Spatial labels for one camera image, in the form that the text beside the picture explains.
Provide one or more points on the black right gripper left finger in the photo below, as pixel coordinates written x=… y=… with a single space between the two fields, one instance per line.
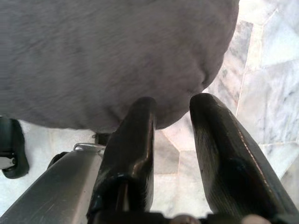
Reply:
x=128 y=163

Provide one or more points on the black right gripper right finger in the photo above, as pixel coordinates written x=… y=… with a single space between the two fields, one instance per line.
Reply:
x=229 y=163

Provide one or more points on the grey two-seat sofa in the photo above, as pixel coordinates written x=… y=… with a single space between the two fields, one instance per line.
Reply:
x=105 y=58

